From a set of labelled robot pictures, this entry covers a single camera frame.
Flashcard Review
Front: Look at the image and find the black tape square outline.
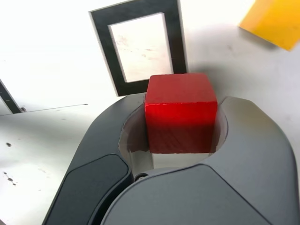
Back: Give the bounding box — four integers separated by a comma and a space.
88, 0, 189, 97

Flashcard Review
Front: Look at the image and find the black tape strip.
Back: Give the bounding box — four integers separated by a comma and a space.
0, 79, 23, 114

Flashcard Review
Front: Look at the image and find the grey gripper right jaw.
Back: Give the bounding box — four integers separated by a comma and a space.
100, 95, 300, 225

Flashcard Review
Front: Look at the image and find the yellow cube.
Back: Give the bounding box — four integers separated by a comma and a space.
238, 0, 300, 52

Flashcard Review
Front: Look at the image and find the red cube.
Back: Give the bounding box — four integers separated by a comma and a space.
144, 72, 218, 155

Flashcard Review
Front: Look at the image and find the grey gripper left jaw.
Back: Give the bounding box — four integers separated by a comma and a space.
41, 92, 155, 225

